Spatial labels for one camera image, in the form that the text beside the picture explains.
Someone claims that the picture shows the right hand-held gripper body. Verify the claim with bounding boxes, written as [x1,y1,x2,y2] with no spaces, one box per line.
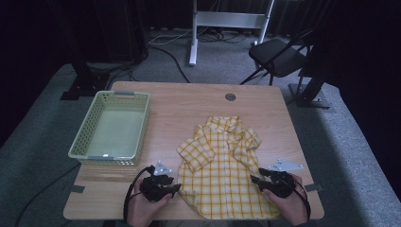
[267,158,305,199]

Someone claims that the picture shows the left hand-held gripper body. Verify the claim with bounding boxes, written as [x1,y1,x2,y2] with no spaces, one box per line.
[140,160,173,202]

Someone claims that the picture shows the yellow plaid shirt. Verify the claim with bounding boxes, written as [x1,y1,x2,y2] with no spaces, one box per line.
[176,115,282,220]

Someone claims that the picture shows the person's left hand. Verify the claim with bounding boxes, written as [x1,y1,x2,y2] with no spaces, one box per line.
[127,179,173,227]

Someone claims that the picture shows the person's right hand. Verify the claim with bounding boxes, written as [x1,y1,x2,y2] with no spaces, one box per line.
[263,174,311,226]

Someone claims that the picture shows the green plastic basket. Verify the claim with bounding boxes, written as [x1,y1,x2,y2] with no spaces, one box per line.
[67,90,151,166]

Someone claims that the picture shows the black metal stand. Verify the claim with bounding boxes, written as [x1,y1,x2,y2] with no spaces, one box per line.
[60,46,111,101]
[288,70,332,110]

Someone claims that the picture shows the black folding chair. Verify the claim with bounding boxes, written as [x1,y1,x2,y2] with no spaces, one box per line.
[239,28,317,87]

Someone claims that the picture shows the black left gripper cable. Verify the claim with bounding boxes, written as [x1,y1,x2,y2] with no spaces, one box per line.
[123,166,156,222]

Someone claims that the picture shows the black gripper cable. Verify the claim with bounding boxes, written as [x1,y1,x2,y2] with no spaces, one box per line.
[283,177,312,220]
[123,166,156,222]

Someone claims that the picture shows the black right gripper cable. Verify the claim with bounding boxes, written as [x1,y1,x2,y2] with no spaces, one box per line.
[283,177,312,220]

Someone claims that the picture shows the thin black floor cable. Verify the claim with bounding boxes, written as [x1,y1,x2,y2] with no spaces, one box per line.
[13,162,82,227]

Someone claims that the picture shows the white floor cable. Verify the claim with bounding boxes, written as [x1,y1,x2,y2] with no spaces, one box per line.
[148,26,209,45]

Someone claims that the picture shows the bundle of dark cables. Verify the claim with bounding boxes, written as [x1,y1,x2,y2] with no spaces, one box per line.
[198,27,253,45]

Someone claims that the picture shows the white metal desk frame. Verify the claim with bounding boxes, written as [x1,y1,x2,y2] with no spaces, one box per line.
[188,0,276,67]

